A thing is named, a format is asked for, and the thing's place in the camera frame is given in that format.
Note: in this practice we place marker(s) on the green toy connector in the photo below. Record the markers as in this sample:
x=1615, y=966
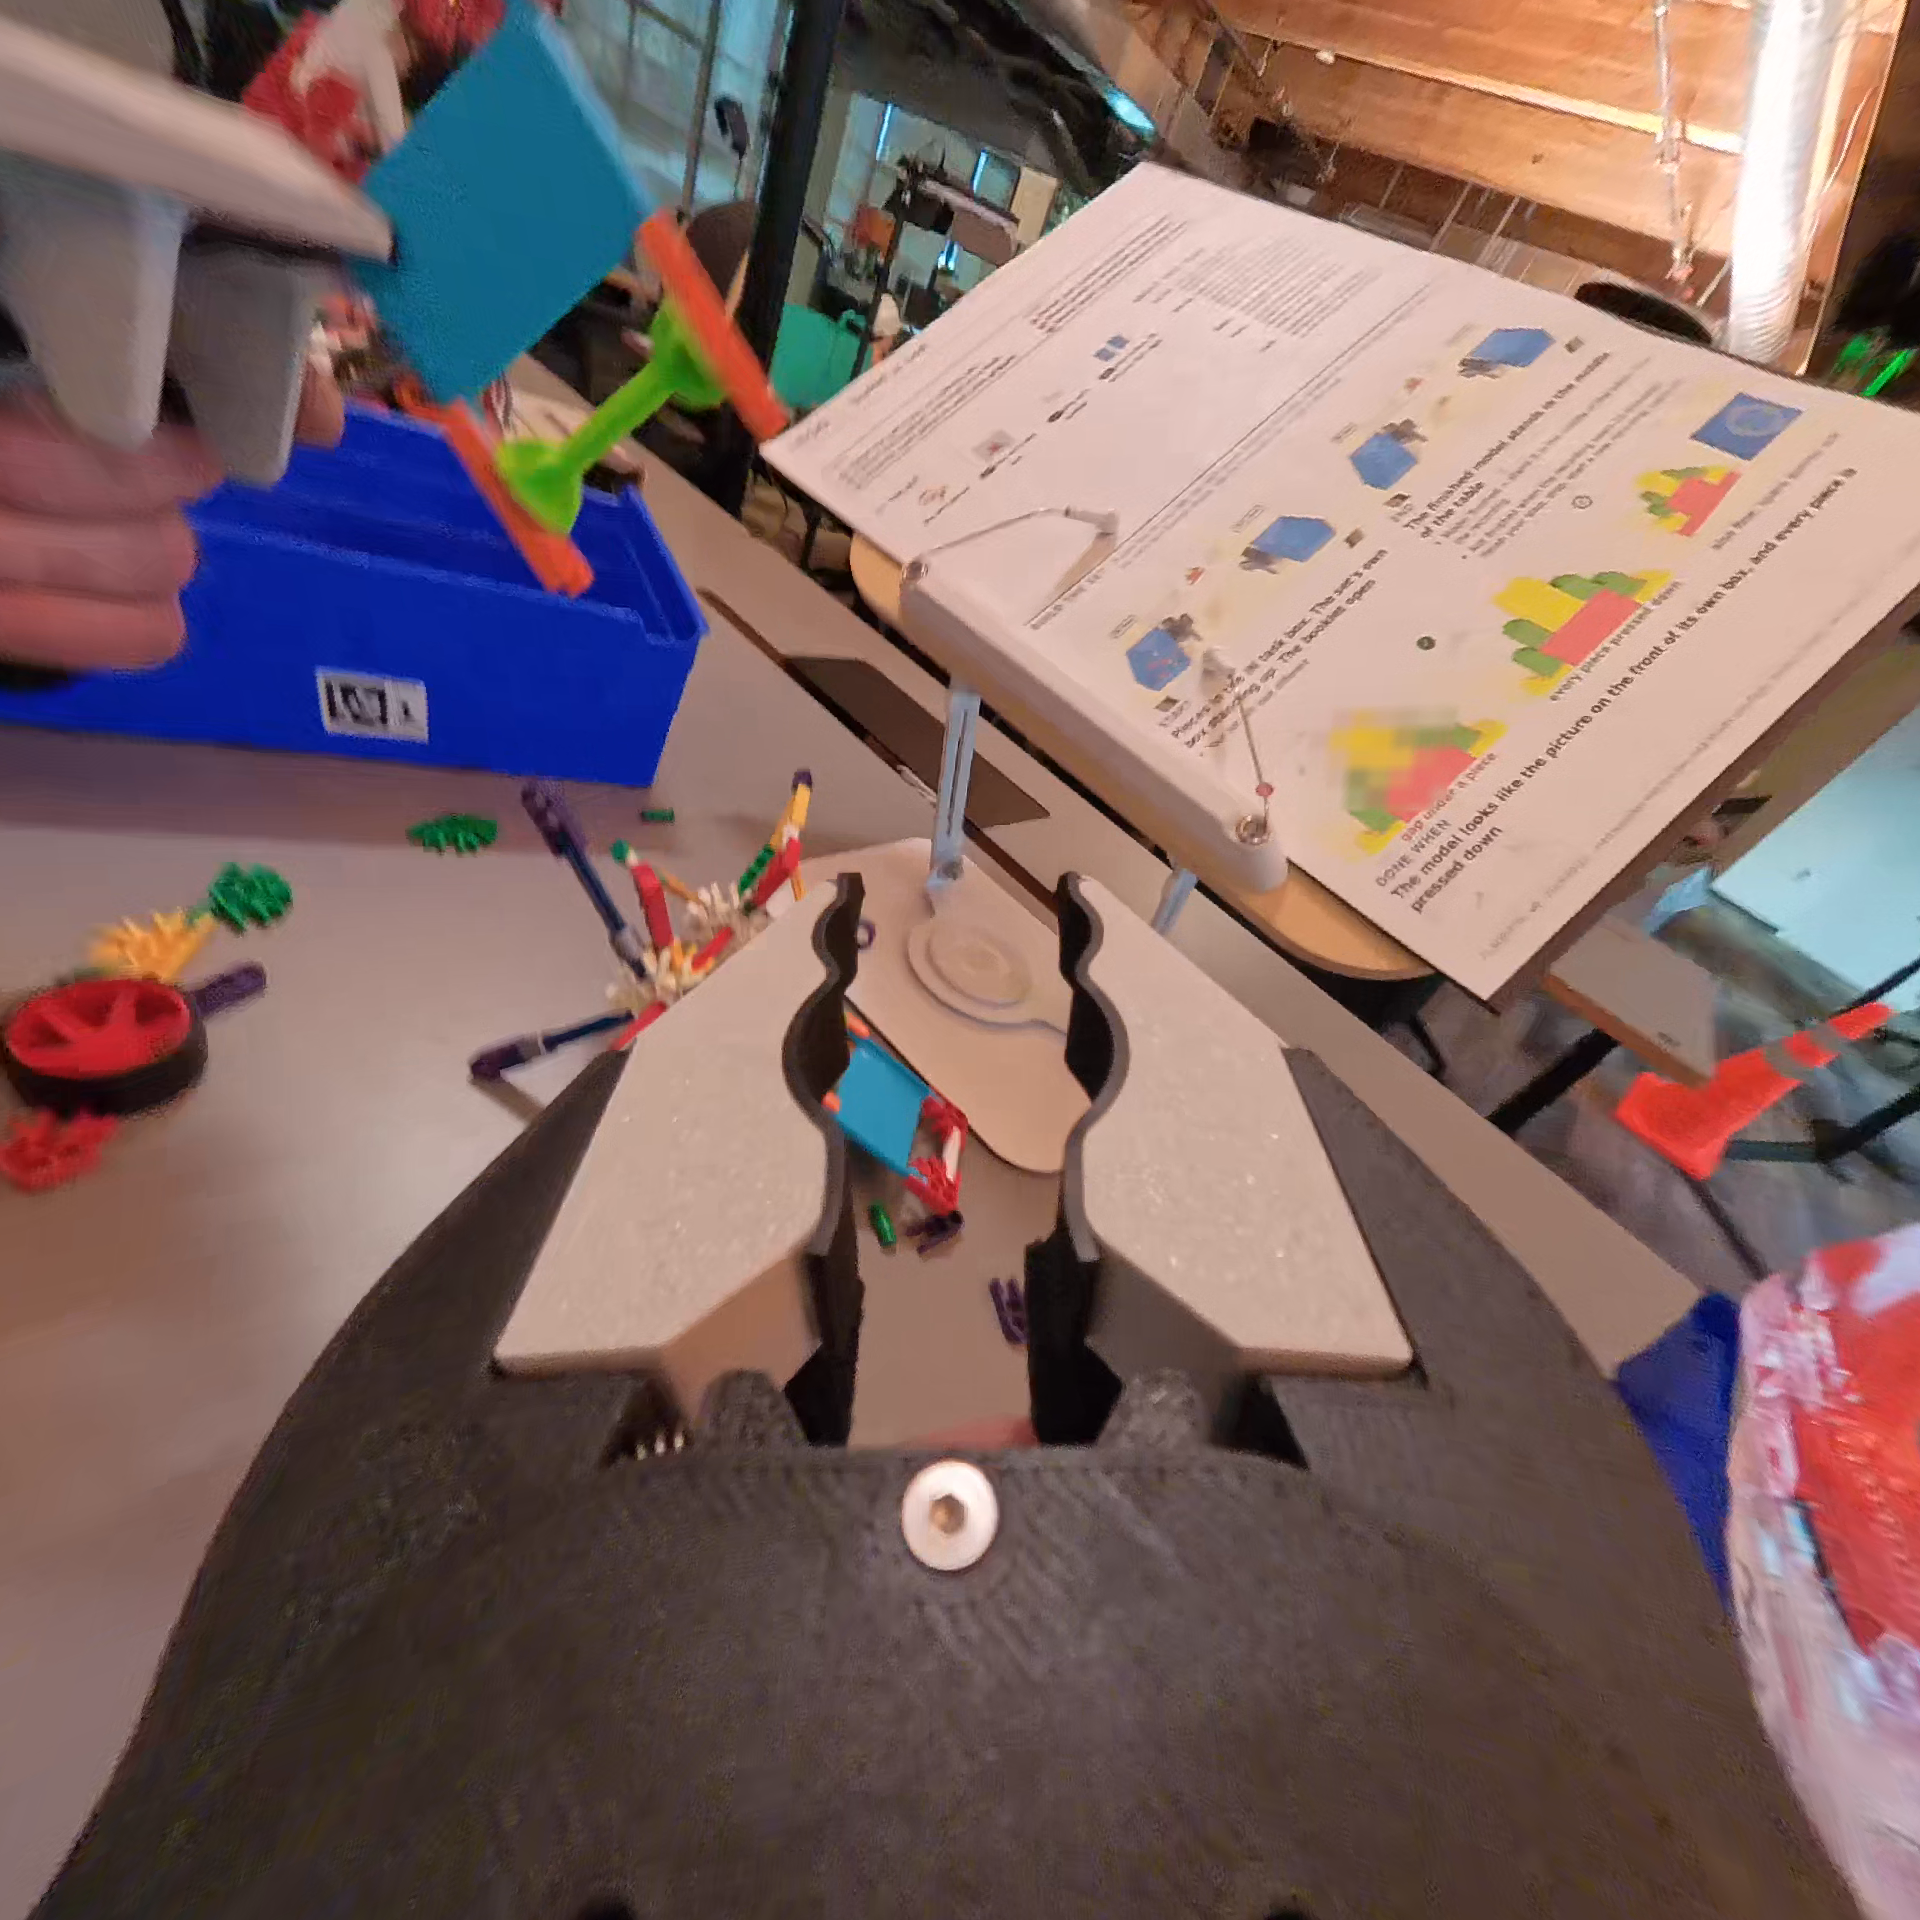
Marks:
x=452, y=834
x=248, y=896

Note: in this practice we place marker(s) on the white document stand with sheet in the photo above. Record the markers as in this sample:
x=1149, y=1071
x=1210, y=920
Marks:
x=1351, y=450

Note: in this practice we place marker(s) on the silver duct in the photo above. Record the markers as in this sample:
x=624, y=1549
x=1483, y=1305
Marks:
x=1793, y=164

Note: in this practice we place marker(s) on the person's left hand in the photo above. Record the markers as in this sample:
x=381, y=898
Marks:
x=91, y=555

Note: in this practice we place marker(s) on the red toy connector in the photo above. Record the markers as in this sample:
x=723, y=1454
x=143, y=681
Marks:
x=53, y=1153

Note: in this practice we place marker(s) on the red clear plastic bag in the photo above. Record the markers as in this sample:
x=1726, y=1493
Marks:
x=1838, y=1574

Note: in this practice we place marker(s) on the colourful toy wheel model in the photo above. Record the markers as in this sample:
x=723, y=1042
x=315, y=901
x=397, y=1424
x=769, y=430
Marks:
x=674, y=960

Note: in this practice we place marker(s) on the orange traffic cone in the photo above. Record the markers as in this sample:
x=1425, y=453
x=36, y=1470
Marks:
x=1711, y=1102

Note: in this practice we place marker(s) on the blue plastic bin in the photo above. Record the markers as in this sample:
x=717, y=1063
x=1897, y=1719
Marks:
x=451, y=630

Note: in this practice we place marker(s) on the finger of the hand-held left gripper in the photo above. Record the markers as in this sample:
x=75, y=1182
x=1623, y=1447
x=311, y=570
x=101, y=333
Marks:
x=150, y=150
x=248, y=361

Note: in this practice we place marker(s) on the blue panel toy seat assembly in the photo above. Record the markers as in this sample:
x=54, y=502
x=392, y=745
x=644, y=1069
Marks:
x=495, y=194

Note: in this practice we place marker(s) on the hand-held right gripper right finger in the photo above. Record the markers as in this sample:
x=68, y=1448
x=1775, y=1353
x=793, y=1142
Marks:
x=1231, y=1201

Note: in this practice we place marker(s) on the yellow toy connector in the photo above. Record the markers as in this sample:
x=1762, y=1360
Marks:
x=150, y=945

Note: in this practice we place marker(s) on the red wheel black tyre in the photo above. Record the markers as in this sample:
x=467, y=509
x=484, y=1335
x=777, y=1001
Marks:
x=99, y=1042

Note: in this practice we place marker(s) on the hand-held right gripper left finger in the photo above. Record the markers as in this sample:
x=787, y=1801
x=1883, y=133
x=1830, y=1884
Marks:
x=690, y=1201

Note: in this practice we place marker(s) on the purple toy connector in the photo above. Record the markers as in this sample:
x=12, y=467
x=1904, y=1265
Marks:
x=933, y=1232
x=1008, y=1310
x=229, y=987

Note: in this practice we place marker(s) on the black pole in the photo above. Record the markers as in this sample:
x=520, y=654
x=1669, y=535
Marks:
x=788, y=225

